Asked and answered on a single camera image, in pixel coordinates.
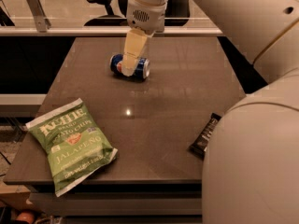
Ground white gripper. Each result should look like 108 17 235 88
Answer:
121 0 166 77

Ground blue pepsi can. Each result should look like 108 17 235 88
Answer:
109 54 150 79

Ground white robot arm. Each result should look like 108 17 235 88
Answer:
193 0 299 224

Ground black office chair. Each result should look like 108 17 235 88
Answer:
85 0 190 26

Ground green jalapeno chips bag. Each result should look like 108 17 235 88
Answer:
26 98 118 197

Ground black snack bar wrapper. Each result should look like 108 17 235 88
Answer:
189 113 221 159

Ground orange object under table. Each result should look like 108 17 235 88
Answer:
16 210 35 224

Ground left metal rail bracket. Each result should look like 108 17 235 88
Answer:
26 0 51 33

